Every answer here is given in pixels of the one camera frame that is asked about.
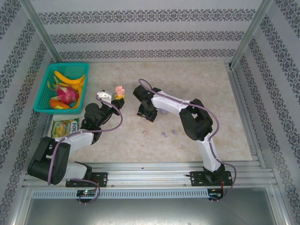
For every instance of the pink earbud charging case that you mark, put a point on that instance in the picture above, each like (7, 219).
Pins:
(120, 90)

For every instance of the pink earbud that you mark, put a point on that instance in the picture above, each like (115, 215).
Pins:
(145, 133)

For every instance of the purple earbud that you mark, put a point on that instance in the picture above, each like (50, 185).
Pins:
(163, 134)
(174, 132)

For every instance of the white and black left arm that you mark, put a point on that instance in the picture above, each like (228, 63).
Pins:
(77, 139)

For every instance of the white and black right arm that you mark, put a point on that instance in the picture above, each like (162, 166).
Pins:
(168, 105)

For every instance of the green snack packet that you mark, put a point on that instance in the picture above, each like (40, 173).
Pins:
(63, 127)

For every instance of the pink dragon fruit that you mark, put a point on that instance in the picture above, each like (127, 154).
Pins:
(65, 93)

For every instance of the orange fruit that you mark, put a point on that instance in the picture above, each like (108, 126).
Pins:
(58, 104)

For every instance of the green plastic basket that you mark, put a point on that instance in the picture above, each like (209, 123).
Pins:
(41, 106)

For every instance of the small green fruit piece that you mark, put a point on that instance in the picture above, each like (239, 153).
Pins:
(49, 84)

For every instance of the left circuit board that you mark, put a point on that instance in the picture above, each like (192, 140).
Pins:
(86, 192)

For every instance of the circuit board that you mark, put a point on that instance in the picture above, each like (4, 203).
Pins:
(215, 193)
(86, 192)

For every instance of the right circuit board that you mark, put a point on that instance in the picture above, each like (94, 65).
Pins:
(215, 193)

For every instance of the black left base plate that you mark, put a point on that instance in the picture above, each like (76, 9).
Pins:
(100, 179)

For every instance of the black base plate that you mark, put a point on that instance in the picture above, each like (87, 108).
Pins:
(197, 179)
(100, 179)

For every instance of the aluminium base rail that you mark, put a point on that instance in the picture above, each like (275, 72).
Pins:
(150, 173)

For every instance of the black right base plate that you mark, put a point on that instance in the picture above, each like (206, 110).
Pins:
(197, 179)

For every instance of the aluminium side rail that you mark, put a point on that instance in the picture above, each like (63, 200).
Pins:
(243, 112)

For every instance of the aluminium corner post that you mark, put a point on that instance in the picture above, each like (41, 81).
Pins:
(39, 30)
(250, 30)

